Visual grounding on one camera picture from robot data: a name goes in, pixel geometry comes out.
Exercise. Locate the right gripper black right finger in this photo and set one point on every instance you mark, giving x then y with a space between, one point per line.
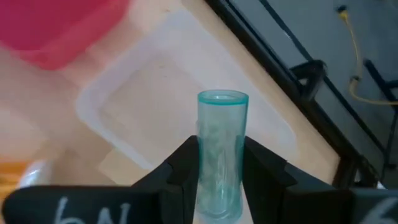
295 199

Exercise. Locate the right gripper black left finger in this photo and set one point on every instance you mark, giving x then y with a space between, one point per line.
149 202

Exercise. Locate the teal transparent medicine bottle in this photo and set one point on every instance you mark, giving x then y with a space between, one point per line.
221 130

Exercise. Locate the clear plastic bin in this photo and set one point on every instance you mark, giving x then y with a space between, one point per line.
174 81

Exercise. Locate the red plastic bin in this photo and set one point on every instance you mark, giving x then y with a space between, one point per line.
53 28

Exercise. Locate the black aluminium table frame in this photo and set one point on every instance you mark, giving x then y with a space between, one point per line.
280 74

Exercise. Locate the black desk leg frame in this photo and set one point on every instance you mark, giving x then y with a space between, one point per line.
381 79

